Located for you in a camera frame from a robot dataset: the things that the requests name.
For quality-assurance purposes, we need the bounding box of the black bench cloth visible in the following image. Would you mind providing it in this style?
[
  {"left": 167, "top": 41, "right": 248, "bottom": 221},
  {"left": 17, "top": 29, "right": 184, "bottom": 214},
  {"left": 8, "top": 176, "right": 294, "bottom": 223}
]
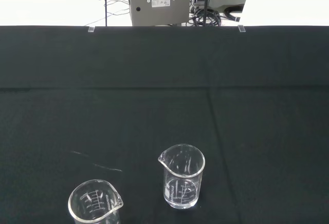
[{"left": 0, "top": 25, "right": 329, "bottom": 224}]

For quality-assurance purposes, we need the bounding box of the grey metal control cabinet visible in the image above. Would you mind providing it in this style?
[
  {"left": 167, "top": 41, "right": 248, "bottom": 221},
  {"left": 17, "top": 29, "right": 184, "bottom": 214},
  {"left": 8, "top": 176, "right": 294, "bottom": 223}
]
[{"left": 125, "top": 0, "right": 192, "bottom": 27}]

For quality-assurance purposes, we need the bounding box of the thick black stand pole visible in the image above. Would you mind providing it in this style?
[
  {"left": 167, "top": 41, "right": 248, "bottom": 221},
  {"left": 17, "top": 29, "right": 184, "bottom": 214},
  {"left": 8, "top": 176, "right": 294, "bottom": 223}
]
[{"left": 202, "top": 0, "right": 211, "bottom": 28}]

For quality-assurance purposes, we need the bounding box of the black floor cable bundle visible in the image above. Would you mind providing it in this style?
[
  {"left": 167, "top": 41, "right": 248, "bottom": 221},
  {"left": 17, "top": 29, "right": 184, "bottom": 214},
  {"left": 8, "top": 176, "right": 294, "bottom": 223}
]
[{"left": 189, "top": 4, "right": 222, "bottom": 27}]

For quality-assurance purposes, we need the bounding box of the black ribbed hose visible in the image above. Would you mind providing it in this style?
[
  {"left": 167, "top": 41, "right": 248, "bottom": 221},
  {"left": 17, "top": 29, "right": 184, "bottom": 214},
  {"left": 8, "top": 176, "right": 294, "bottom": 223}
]
[{"left": 223, "top": 5, "right": 244, "bottom": 22}]

